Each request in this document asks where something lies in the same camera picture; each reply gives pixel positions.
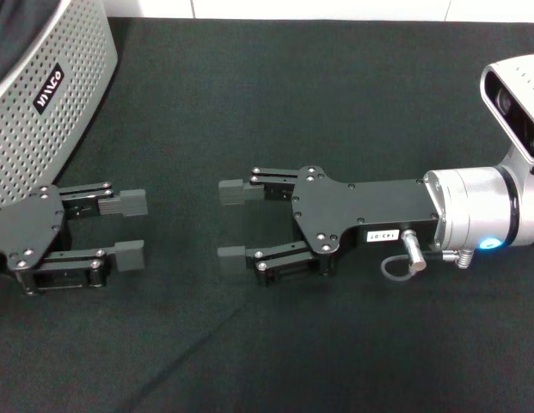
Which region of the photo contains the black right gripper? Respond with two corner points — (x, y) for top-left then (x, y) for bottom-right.
(217, 164), (442, 287)

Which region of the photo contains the grey perforated storage box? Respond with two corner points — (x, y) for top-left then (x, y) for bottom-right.
(0, 0), (120, 214)

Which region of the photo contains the dark grey cloth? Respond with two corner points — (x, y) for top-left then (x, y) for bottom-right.
(0, 0), (66, 94)

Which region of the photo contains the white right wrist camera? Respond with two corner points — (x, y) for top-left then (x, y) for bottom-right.
(481, 53), (534, 167)

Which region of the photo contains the grey right gripper cable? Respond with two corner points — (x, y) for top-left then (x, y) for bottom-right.
(380, 229), (474, 283)

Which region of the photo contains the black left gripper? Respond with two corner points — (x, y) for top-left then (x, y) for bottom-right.
(0, 182), (147, 296)

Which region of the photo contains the black tablecloth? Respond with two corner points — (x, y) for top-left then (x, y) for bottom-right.
(0, 16), (534, 413)

